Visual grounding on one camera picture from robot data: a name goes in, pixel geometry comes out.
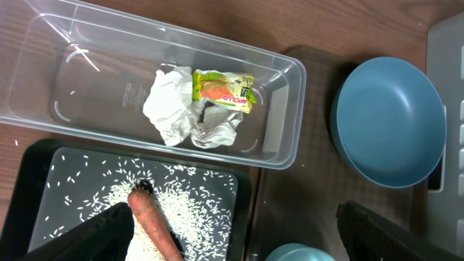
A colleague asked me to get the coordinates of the orange carrot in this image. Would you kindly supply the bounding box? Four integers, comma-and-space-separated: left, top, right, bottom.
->
128, 189, 183, 261

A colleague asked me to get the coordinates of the black waste tray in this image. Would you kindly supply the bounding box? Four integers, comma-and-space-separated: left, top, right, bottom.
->
1, 139, 251, 260

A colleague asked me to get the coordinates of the dark blue plate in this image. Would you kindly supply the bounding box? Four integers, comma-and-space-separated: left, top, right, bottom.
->
330, 57, 447, 189

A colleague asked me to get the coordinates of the clear plastic bin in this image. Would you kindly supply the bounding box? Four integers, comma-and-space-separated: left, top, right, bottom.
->
1, 1, 307, 170

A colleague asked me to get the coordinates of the grey dishwasher rack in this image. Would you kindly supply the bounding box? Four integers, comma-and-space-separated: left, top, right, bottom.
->
426, 13, 463, 257

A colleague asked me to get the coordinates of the white napkin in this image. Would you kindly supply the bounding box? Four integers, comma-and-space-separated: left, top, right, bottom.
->
142, 67, 244, 149

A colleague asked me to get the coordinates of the yellow green wrapper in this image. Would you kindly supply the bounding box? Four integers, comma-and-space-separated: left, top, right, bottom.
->
192, 70, 257, 114

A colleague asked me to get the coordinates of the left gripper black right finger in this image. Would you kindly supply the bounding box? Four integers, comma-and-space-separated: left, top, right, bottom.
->
336, 201, 463, 261

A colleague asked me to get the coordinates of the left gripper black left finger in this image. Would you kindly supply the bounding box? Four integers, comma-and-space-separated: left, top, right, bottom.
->
18, 202, 134, 261

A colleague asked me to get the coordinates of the light blue bowl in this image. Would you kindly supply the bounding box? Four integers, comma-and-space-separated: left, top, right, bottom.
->
265, 243, 335, 261

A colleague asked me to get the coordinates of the white rice pile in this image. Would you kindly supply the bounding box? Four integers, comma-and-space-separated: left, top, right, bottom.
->
30, 148, 238, 260

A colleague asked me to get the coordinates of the brown serving tray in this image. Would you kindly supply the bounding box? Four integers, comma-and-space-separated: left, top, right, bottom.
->
246, 46, 427, 260

